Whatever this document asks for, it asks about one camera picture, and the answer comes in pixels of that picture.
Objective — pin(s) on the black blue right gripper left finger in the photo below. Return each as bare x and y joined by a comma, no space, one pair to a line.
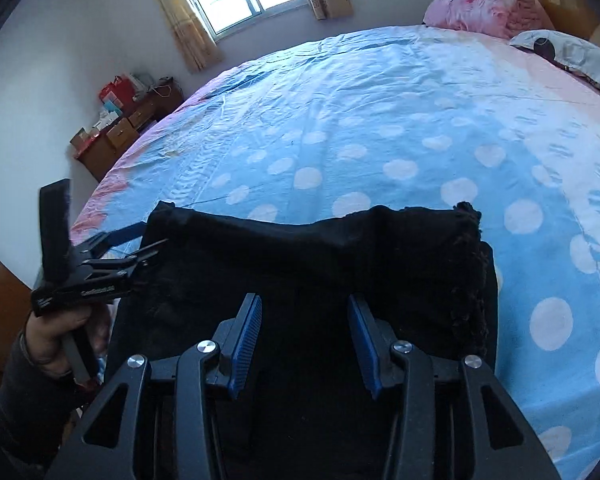
151,420

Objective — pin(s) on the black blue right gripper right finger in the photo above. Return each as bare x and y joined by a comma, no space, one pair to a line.
454,420

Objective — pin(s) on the black pants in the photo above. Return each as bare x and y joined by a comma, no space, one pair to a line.
305,412

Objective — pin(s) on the dark sleeve left forearm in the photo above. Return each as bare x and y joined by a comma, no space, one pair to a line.
34,410

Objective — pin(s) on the left hand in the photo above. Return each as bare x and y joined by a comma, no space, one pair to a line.
43,336

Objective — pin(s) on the wooden desk with drawers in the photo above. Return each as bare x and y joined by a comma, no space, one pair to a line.
106,146

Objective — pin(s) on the cardboard box on desk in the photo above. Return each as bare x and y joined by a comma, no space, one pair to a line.
80,139

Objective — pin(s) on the red gift bag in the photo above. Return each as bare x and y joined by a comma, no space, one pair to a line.
120,92

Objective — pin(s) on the beige left curtain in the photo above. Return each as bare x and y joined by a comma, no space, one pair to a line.
196,45

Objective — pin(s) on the blue pink polka-dot bedsheet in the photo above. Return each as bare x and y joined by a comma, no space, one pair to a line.
412,116

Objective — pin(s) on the grey patterned pillow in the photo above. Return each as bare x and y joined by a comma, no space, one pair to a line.
570,53

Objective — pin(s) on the pink floral folded blanket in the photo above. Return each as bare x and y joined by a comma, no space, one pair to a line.
503,19

